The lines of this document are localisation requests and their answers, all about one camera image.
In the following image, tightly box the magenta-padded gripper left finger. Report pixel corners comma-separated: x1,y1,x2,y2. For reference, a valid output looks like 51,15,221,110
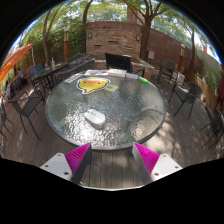
39,142,93,185

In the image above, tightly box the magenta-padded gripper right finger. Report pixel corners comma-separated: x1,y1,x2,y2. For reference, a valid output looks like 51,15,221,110
131,142,184,185

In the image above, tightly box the white computer mouse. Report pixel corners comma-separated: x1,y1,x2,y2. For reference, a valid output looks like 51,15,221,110
83,108,107,126

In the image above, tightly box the yellow chick-shaped mouse pad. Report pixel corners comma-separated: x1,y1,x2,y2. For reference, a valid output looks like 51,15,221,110
75,77,112,96

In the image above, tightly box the dark mesh metal chair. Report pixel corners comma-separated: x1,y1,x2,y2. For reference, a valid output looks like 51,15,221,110
5,91,46,141
168,81,203,119
199,109,224,149

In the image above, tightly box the white license plate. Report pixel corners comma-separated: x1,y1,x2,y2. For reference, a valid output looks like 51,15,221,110
63,73,83,84

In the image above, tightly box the green tube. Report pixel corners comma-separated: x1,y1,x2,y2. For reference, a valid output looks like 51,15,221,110
137,76,150,85

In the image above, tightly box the person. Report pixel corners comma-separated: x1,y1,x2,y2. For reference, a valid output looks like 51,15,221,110
4,80,12,100
14,68,26,81

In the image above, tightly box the round dark side table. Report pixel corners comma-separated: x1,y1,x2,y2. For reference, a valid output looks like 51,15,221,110
30,61,69,92

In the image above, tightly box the closed red parasol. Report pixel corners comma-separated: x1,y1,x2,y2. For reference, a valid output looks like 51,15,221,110
216,68,224,111

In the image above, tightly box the small blue-white booklet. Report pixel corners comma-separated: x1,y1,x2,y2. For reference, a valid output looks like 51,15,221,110
125,72,139,80

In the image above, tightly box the blue-backed chair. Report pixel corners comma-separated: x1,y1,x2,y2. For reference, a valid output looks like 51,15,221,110
28,63,44,80

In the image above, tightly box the dark folding chair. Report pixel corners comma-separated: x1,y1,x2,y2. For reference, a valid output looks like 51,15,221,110
156,59,178,86

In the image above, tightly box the open white book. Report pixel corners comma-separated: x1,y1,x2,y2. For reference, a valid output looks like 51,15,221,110
107,68,128,79

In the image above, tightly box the orange parasol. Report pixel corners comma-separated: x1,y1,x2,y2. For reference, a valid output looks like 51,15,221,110
0,43,34,83

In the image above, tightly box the black slatted chair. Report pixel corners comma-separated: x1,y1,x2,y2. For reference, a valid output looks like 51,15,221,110
104,52,147,78

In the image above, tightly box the wooden lamp post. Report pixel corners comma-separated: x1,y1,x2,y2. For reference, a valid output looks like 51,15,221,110
179,43,186,73
63,26,70,61

